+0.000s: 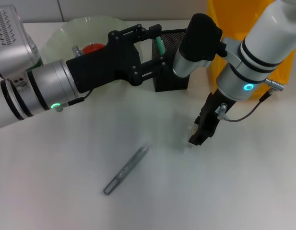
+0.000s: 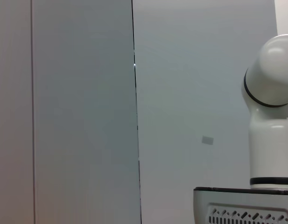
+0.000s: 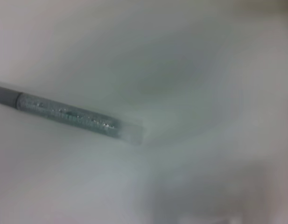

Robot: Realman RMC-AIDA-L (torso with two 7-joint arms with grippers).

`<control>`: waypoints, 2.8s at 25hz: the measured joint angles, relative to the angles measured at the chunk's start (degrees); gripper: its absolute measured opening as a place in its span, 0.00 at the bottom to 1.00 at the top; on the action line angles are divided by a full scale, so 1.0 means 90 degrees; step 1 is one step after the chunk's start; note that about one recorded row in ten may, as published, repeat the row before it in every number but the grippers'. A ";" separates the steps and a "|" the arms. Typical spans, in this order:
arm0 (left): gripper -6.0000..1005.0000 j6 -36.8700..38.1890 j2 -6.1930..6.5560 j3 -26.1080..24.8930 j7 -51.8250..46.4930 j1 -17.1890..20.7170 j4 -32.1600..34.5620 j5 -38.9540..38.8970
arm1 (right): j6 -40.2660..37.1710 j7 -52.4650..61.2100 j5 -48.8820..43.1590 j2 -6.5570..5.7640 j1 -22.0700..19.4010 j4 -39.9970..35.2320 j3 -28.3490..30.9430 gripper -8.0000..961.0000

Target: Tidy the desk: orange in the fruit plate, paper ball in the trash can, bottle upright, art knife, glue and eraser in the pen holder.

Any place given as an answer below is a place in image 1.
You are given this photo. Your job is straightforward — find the right gripper cable with plug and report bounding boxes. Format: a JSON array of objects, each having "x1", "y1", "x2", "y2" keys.
[{"x1": 215, "y1": 77, "x2": 285, "y2": 123}]

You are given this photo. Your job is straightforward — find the black mesh pen holder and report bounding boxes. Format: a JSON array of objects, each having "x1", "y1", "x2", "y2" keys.
[{"x1": 152, "y1": 28, "x2": 191, "y2": 93}]

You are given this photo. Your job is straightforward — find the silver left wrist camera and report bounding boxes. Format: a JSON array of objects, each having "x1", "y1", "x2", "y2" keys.
[{"x1": 0, "y1": 5, "x2": 38, "y2": 80}]

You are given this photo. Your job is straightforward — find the gripper cable with plug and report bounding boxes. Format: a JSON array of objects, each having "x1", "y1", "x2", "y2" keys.
[
  {"x1": 215, "y1": 77, "x2": 285, "y2": 123},
  {"x1": 55, "y1": 45, "x2": 94, "y2": 113}
]

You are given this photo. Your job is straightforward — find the yellow plastic bin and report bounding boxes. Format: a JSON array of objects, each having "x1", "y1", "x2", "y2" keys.
[{"x1": 206, "y1": 0, "x2": 296, "y2": 100}]

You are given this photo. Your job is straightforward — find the orange fruit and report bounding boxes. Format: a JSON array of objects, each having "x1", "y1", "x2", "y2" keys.
[{"x1": 81, "y1": 43, "x2": 106, "y2": 55}]

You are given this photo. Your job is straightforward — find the green thread snips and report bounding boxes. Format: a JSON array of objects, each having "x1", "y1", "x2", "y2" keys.
[{"x1": 155, "y1": 36, "x2": 166, "y2": 58}]

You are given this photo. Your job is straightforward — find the pale green wavy fruit plate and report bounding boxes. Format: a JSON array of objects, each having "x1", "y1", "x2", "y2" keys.
[{"x1": 40, "y1": 15, "x2": 144, "y2": 70}]

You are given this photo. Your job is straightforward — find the grey pen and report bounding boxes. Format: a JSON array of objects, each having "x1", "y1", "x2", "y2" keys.
[{"x1": 102, "y1": 145, "x2": 149, "y2": 196}]

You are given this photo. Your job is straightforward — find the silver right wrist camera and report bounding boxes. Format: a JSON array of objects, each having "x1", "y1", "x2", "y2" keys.
[{"x1": 172, "y1": 13, "x2": 228, "y2": 79}]

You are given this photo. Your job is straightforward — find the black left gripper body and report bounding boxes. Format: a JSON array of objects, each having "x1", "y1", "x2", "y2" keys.
[{"x1": 66, "y1": 30, "x2": 143, "y2": 94}]

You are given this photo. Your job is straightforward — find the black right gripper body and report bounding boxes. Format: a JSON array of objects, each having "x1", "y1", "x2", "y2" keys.
[{"x1": 197, "y1": 92, "x2": 237, "y2": 135}]

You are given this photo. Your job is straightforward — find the left gripper cable with plug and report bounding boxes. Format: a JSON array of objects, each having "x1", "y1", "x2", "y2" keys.
[{"x1": 55, "y1": 45, "x2": 94, "y2": 113}]

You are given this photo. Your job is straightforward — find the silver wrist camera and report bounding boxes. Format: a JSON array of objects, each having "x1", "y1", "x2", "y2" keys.
[
  {"x1": 0, "y1": 5, "x2": 38, "y2": 80},
  {"x1": 172, "y1": 13, "x2": 228, "y2": 79}
]

